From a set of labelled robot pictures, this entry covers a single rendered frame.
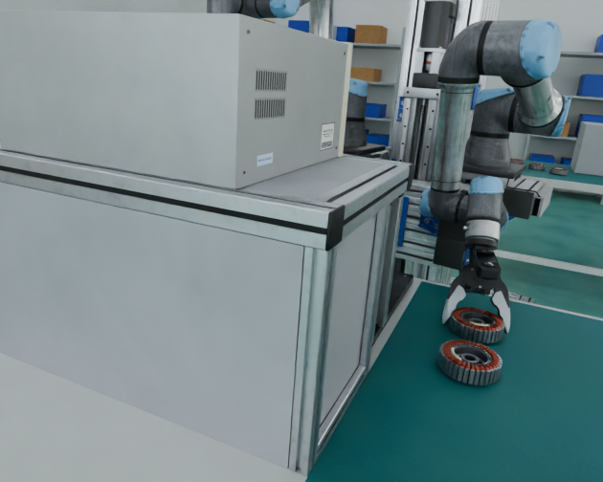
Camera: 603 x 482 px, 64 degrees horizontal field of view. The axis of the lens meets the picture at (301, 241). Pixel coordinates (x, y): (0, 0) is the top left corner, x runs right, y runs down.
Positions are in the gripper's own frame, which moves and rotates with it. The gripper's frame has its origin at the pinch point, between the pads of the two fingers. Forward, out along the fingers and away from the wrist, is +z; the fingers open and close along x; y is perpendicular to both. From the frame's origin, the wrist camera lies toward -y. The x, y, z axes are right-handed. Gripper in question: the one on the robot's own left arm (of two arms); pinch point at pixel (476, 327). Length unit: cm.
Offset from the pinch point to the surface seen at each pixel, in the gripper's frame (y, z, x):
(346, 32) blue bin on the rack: 495, -429, 110
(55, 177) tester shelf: -51, -8, 70
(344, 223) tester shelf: -55, -5, 27
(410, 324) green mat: -0.4, 1.5, 14.1
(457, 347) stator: -13.1, 5.4, 5.6
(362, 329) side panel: -26.6, 5.5, 23.9
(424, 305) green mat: 9.4, -4.3, 10.4
